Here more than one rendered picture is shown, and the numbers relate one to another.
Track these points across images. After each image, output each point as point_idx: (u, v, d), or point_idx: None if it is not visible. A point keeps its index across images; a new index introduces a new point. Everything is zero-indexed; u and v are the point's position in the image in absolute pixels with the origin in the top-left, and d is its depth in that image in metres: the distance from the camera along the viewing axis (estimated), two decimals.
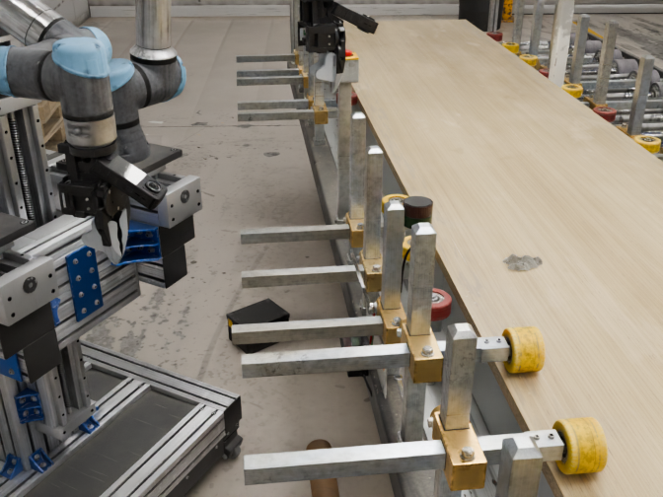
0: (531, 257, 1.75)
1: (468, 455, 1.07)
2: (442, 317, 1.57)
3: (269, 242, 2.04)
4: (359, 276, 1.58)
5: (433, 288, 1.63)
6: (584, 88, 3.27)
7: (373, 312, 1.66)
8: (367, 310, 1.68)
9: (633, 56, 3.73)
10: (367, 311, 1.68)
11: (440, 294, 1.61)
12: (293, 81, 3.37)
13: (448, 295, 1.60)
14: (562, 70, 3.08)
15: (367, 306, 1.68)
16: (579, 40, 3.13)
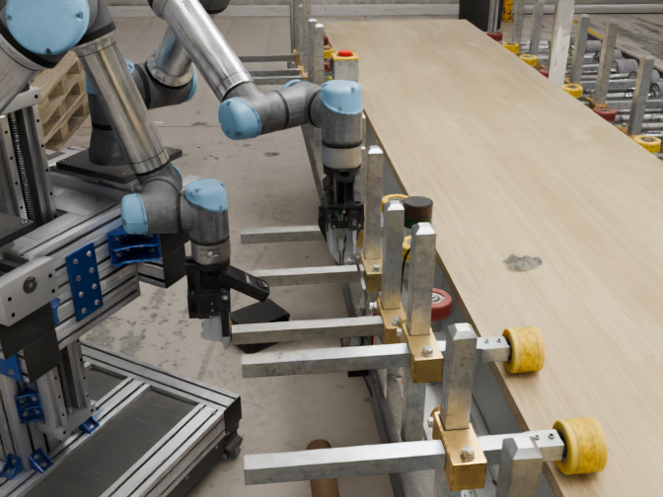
0: (531, 257, 1.75)
1: (468, 455, 1.07)
2: (442, 317, 1.57)
3: (269, 242, 2.04)
4: (357, 267, 1.59)
5: (433, 288, 1.63)
6: (584, 88, 3.27)
7: (373, 311, 1.66)
8: (367, 310, 1.68)
9: (633, 56, 3.73)
10: (367, 312, 1.68)
11: (440, 294, 1.61)
12: None
13: (448, 295, 1.60)
14: (562, 70, 3.08)
15: (367, 306, 1.68)
16: (579, 40, 3.13)
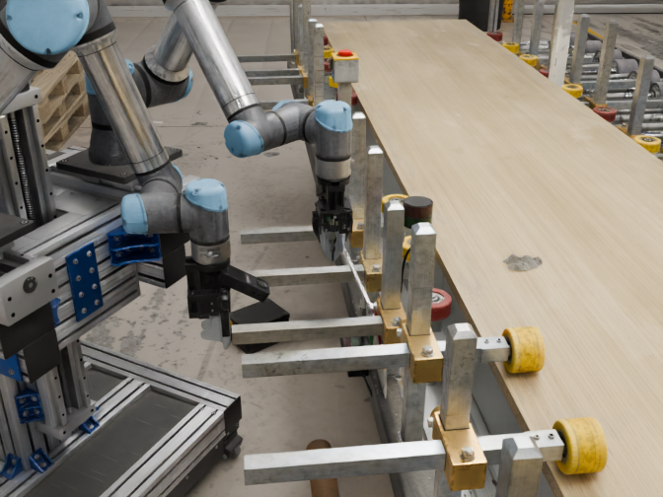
0: (531, 257, 1.75)
1: (468, 455, 1.07)
2: (442, 317, 1.57)
3: (269, 242, 2.04)
4: (349, 261, 1.73)
5: (433, 288, 1.63)
6: (584, 88, 3.27)
7: (373, 304, 1.66)
8: (368, 312, 1.67)
9: (633, 56, 3.73)
10: (368, 311, 1.67)
11: (440, 294, 1.61)
12: (293, 81, 3.37)
13: (448, 295, 1.60)
14: (562, 70, 3.08)
15: (367, 309, 1.68)
16: (579, 40, 3.13)
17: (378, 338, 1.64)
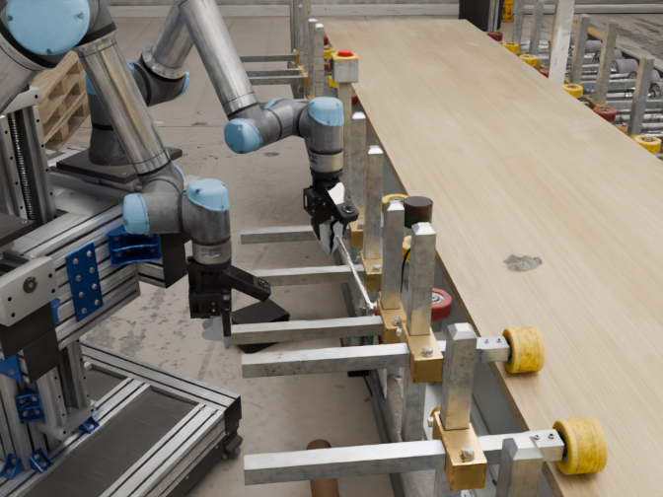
0: (531, 257, 1.75)
1: (468, 455, 1.07)
2: (442, 317, 1.57)
3: (269, 242, 2.04)
4: (349, 261, 1.73)
5: (433, 288, 1.63)
6: (584, 88, 3.27)
7: (373, 304, 1.66)
8: (368, 312, 1.67)
9: (633, 56, 3.73)
10: (368, 311, 1.67)
11: (440, 294, 1.61)
12: (293, 81, 3.37)
13: (448, 295, 1.60)
14: (562, 70, 3.08)
15: (367, 309, 1.68)
16: (579, 40, 3.13)
17: (378, 338, 1.64)
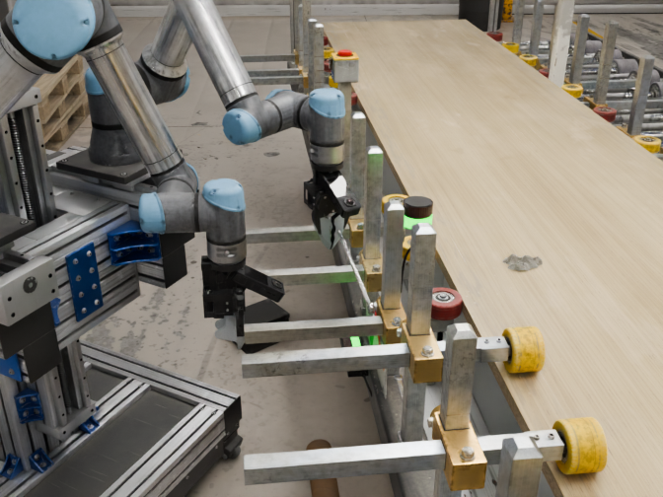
0: (531, 257, 1.75)
1: (468, 455, 1.07)
2: (453, 316, 1.58)
3: (269, 242, 2.04)
4: (350, 257, 1.72)
5: (444, 287, 1.63)
6: (584, 88, 3.27)
7: (373, 305, 1.66)
8: (368, 312, 1.67)
9: (633, 56, 3.73)
10: (368, 311, 1.67)
11: (451, 293, 1.61)
12: (293, 81, 3.37)
13: (459, 294, 1.60)
14: (562, 70, 3.08)
15: (367, 309, 1.68)
16: (579, 40, 3.13)
17: (378, 339, 1.64)
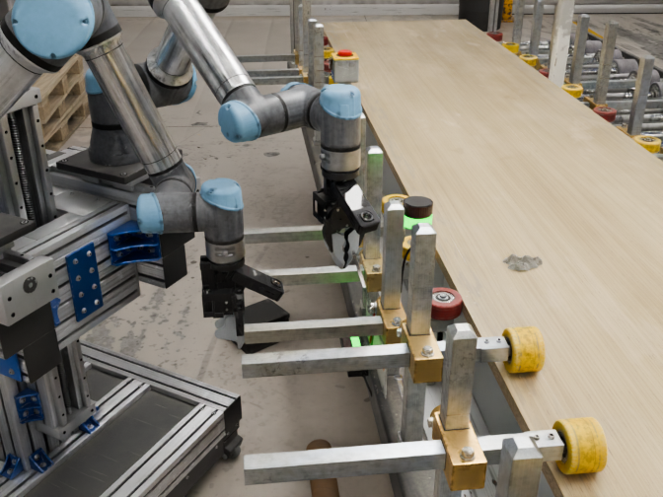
0: (531, 257, 1.75)
1: (468, 455, 1.07)
2: (453, 316, 1.58)
3: (269, 242, 2.04)
4: (360, 277, 1.57)
5: (444, 287, 1.63)
6: (584, 88, 3.27)
7: (374, 312, 1.66)
8: (367, 310, 1.68)
9: (633, 56, 3.73)
10: (367, 311, 1.68)
11: (451, 293, 1.61)
12: (293, 81, 3.37)
13: (459, 294, 1.60)
14: (562, 70, 3.08)
15: (367, 306, 1.68)
16: (579, 40, 3.13)
17: None
